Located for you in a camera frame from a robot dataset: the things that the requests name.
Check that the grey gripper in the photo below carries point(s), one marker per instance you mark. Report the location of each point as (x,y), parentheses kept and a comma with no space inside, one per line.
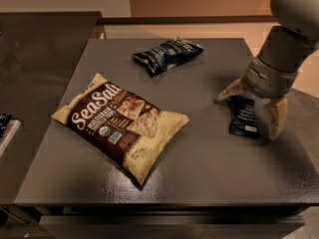
(268,80)

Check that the dark blue rxbar blueberry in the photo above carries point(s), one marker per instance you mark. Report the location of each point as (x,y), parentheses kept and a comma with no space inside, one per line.
(244,120)

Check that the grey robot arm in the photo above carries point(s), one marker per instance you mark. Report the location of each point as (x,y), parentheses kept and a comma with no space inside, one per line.
(295,36)

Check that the blue chip bag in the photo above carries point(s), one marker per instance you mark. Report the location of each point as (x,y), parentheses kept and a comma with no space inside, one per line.
(167,55)

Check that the sea salt tortilla chip bag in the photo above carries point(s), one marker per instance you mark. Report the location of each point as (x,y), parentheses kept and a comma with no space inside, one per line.
(128,129)

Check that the white tray at left edge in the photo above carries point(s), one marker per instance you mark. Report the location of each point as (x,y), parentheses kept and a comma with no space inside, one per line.
(8,135)

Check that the dark patterned item on tray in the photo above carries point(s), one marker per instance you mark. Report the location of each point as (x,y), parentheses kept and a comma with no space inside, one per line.
(4,120)

